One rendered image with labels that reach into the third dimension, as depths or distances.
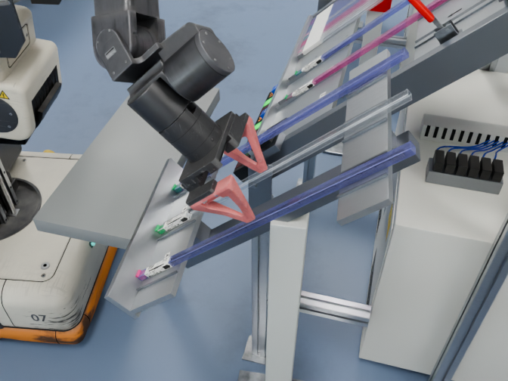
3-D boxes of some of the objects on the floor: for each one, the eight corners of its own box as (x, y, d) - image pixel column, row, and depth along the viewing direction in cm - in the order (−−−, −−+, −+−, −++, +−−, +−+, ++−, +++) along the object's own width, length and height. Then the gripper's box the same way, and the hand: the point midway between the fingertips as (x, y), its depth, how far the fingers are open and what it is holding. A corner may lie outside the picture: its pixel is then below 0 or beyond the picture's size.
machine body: (354, 368, 154) (393, 224, 111) (378, 204, 203) (411, 60, 160) (596, 427, 142) (744, 291, 99) (559, 237, 191) (648, 91, 148)
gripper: (172, 96, 71) (249, 170, 77) (136, 164, 61) (228, 243, 67) (207, 69, 67) (285, 150, 73) (175, 137, 57) (268, 223, 63)
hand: (253, 190), depth 70 cm, fingers open, 9 cm apart
